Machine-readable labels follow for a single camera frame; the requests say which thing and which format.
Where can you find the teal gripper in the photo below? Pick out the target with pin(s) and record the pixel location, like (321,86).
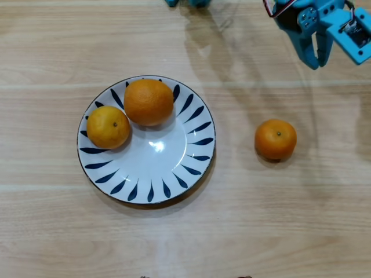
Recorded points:
(306,37)

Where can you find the small orange with stem dot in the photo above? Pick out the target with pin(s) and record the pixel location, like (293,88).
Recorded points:
(275,139)

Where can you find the large deep orange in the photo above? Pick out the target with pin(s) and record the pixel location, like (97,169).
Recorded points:
(149,102)

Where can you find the small yellowish orange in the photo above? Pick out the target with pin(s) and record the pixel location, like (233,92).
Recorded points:
(108,128)

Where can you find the white plate blue leaf pattern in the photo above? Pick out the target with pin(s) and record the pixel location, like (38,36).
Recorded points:
(162,168)

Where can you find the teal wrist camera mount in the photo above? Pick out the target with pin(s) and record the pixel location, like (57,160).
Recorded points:
(342,37)

